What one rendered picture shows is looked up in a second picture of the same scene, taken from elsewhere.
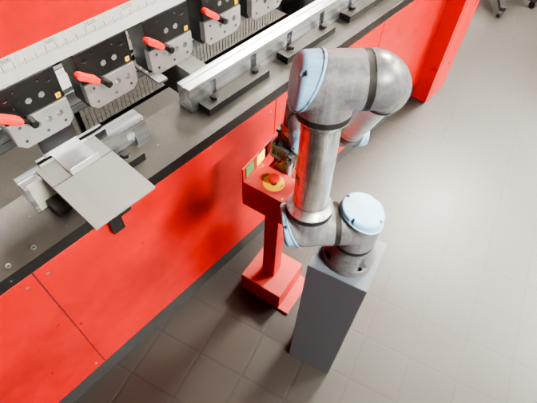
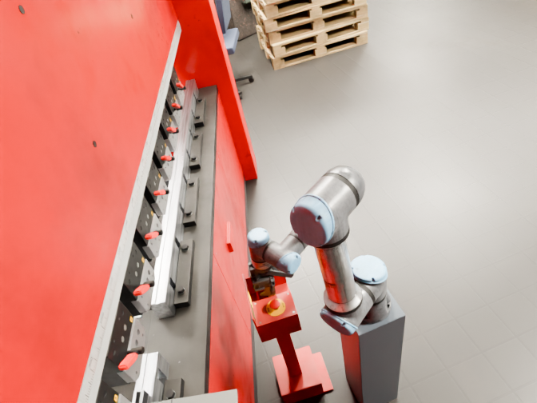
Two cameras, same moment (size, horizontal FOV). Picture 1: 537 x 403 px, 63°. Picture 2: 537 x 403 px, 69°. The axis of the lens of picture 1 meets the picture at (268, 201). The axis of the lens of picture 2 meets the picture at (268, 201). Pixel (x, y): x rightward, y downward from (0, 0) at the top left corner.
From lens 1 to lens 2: 46 cm
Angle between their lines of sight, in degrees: 24
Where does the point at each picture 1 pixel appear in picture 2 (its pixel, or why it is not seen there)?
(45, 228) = not seen: outside the picture
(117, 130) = (150, 381)
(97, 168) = not seen: outside the picture
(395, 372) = (425, 350)
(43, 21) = (80, 349)
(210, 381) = not seen: outside the picture
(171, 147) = (191, 353)
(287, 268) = (304, 358)
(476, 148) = (313, 179)
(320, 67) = (324, 206)
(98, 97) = (135, 369)
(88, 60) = (115, 348)
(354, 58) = (333, 185)
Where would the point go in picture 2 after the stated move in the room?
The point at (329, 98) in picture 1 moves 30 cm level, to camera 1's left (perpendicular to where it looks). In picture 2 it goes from (340, 219) to (247, 308)
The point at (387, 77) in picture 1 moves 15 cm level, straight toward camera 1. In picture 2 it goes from (357, 181) to (399, 217)
